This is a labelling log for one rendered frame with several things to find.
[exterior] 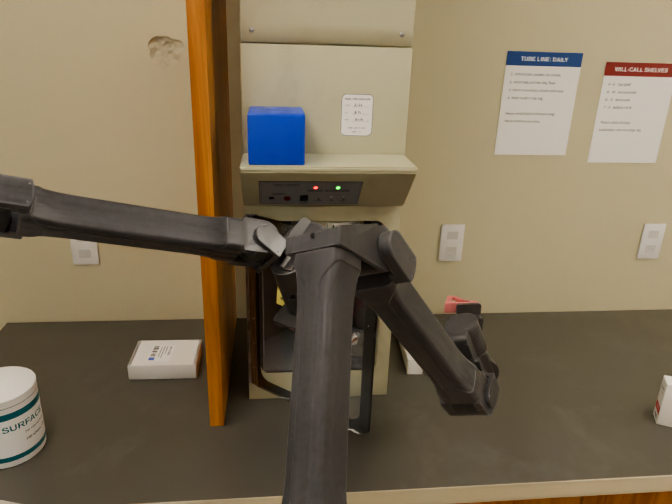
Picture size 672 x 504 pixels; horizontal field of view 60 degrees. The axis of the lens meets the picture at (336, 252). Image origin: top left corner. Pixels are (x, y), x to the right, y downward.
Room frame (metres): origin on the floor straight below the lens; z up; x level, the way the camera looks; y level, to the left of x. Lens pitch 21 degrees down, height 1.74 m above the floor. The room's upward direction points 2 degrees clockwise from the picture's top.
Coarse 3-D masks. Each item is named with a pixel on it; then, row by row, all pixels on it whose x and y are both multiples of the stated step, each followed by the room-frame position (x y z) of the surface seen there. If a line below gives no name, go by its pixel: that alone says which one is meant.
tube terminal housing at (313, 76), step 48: (240, 48) 1.11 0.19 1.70; (288, 48) 1.12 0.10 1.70; (336, 48) 1.13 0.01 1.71; (384, 48) 1.14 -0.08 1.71; (288, 96) 1.12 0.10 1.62; (336, 96) 1.13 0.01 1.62; (384, 96) 1.14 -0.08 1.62; (336, 144) 1.13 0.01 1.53; (384, 144) 1.14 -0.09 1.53; (384, 336) 1.14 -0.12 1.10; (384, 384) 1.14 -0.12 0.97
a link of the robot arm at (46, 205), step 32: (0, 192) 0.69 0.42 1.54; (32, 192) 0.71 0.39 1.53; (32, 224) 0.71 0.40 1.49; (64, 224) 0.73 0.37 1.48; (96, 224) 0.75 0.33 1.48; (128, 224) 0.78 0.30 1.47; (160, 224) 0.80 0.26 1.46; (192, 224) 0.83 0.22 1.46; (224, 224) 0.85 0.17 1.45; (256, 224) 0.88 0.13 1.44; (224, 256) 0.85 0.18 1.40; (256, 256) 0.86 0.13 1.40
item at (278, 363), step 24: (264, 288) 1.07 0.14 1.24; (264, 312) 1.07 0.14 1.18; (360, 312) 0.94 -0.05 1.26; (264, 336) 1.07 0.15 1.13; (288, 336) 1.04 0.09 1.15; (360, 336) 0.94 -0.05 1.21; (264, 360) 1.07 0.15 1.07; (288, 360) 1.04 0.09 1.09; (360, 360) 0.94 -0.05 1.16; (264, 384) 1.07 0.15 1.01; (288, 384) 1.04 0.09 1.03; (360, 384) 0.94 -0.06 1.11; (360, 408) 0.94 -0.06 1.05; (360, 432) 0.93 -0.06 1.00
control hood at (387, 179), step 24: (240, 168) 1.00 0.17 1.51; (264, 168) 1.00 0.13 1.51; (288, 168) 1.00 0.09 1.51; (312, 168) 1.01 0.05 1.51; (336, 168) 1.02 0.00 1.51; (360, 168) 1.02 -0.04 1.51; (384, 168) 1.03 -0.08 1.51; (408, 168) 1.03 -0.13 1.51; (360, 192) 1.07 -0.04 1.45; (384, 192) 1.08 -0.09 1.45; (408, 192) 1.09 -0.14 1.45
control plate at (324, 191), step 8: (264, 184) 1.03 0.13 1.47; (272, 184) 1.03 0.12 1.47; (280, 184) 1.03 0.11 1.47; (288, 184) 1.03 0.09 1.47; (296, 184) 1.03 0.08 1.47; (304, 184) 1.04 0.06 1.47; (312, 184) 1.04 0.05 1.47; (320, 184) 1.04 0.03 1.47; (328, 184) 1.04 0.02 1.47; (336, 184) 1.04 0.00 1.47; (344, 184) 1.04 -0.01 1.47; (352, 184) 1.05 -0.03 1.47; (360, 184) 1.05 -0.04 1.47; (264, 192) 1.05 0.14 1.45; (272, 192) 1.05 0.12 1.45; (280, 192) 1.05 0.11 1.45; (288, 192) 1.05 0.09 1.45; (296, 192) 1.06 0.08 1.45; (304, 192) 1.06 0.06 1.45; (312, 192) 1.06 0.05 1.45; (320, 192) 1.06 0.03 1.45; (328, 192) 1.06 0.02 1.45; (336, 192) 1.06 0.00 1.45; (344, 192) 1.07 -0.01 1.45; (352, 192) 1.07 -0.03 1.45; (264, 200) 1.07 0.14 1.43; (272, 200) 1.07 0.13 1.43; (280, 200) 1.07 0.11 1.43; (296, 200) 1.08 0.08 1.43; (312, 200) 1.08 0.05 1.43; (320, 200) 1.08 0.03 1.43; (328, 200) 1.08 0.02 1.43; (336, 200) 1.09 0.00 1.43; (344, 200) 1.09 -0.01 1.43; (352, 200) 1.09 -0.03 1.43
